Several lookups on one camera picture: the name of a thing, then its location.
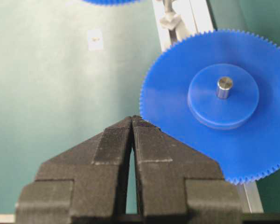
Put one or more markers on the white paper label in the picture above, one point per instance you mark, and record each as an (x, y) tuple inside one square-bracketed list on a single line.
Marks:
[(95, 40)]

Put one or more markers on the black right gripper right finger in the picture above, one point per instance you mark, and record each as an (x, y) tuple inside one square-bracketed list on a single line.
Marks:
[(179, 185)]

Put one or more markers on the small blue plastic gear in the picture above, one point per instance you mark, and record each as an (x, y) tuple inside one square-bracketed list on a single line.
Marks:
[(242, 132)]

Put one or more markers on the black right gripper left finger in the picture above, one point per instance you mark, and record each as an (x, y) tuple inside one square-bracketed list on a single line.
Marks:
[(86, 184)]

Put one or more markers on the green table mat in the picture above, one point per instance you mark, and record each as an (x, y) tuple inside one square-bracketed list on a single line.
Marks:
[(56, 94)]

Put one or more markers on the bare steel shaft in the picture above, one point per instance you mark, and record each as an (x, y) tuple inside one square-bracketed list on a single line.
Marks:
[(224, 85)]

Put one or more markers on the large blue plastic gear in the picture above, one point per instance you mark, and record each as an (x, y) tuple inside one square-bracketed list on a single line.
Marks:
[(110, 2)]

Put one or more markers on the white plastic bracket lower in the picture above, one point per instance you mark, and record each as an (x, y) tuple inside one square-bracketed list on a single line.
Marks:
[(170, 20)]

